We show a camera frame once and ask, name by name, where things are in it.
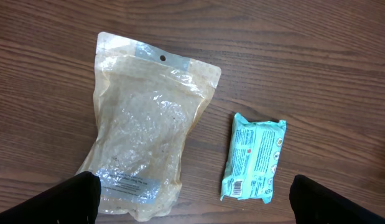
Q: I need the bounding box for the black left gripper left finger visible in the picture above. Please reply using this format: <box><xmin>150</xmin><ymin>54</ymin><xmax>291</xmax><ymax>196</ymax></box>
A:
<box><xmin>0</xmin><ymin>171</ymin><xmax>101</xmax><ymax>224</ymax></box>

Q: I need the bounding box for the teal tissue pack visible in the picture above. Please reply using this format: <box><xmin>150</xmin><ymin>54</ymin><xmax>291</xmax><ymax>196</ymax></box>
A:
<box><xmin>220</xmin><ymin>113</ymin><xmax>287</xmax><ymax>204</ymax></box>

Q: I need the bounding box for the white orange snack packet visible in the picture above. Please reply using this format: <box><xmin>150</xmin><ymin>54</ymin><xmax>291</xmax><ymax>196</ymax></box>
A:
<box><xmin>80</xmin><ymin>32</ymin><xmax>221</xmax><ymax>222</ymax></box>

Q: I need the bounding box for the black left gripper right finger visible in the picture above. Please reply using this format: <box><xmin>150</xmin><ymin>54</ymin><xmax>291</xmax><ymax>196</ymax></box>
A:
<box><xmin>289</xmin><ymin>175</ymin><xmax>385</xmax><ymax>224</ymax></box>

